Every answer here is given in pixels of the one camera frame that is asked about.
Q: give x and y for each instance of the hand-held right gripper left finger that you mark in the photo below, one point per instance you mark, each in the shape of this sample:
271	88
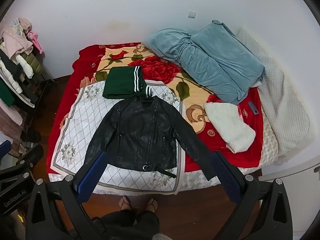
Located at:
92	177

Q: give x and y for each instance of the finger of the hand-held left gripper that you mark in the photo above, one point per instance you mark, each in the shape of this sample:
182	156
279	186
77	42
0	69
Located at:
5	148
31	156

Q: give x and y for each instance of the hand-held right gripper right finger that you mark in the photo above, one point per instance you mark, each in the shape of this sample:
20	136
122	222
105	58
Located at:
226	177

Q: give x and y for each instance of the black leather jacket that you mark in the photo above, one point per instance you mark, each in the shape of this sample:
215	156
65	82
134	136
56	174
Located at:
140	130

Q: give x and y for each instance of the black clothes rack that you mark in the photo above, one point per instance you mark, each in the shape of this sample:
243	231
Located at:
46	82

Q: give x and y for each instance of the black shoe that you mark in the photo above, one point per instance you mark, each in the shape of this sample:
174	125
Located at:
30	136

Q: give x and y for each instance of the red floral blanket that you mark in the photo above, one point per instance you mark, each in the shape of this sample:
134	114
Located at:
220	147

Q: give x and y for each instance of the pale pink hanging garment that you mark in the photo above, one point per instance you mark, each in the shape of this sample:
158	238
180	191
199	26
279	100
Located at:
8	115

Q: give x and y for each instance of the person's left foot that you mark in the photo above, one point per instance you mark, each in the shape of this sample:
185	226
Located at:
124	202

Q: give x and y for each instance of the person's foot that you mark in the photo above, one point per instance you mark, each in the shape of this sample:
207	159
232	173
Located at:
151	203
124	202

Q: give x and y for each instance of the white fluffy cloth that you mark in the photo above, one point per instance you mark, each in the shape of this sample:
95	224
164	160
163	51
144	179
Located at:
230	125

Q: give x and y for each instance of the dark green hanging garment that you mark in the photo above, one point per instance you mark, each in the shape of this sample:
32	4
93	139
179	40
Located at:
6	95

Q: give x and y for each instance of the white floral quilted cloth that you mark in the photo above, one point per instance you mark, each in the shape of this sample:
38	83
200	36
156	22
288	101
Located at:
82	120

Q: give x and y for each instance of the person's dark trousers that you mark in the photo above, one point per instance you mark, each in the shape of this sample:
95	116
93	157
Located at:
130	223

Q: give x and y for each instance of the person's right foot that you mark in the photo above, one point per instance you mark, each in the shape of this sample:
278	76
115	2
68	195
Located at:
151	203

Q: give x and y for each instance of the white puffer jacket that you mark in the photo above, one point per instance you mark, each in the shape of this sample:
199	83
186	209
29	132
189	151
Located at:
10	80

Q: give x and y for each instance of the small grey tag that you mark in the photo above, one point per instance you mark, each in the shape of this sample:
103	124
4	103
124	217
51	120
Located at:
252	108

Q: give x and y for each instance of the olive puffer garment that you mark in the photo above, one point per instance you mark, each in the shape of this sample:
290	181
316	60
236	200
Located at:
32	61

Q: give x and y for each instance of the green garment with striped cuffs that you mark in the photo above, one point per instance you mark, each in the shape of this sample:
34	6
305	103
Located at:
120	85

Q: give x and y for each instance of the white quilted pillow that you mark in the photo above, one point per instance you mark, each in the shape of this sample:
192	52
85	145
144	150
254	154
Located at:
280	92

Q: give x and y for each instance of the pink hanger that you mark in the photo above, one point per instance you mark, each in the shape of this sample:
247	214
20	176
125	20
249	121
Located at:
36	41

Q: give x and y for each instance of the pink fluffy garment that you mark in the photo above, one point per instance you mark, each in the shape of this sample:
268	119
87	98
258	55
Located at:
17	37

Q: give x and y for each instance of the blue-grey velvet blanket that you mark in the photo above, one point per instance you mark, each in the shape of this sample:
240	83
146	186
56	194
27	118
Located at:
212	60

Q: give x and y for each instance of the white wall switch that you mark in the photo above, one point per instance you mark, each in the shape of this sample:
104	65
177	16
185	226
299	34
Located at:
192	14

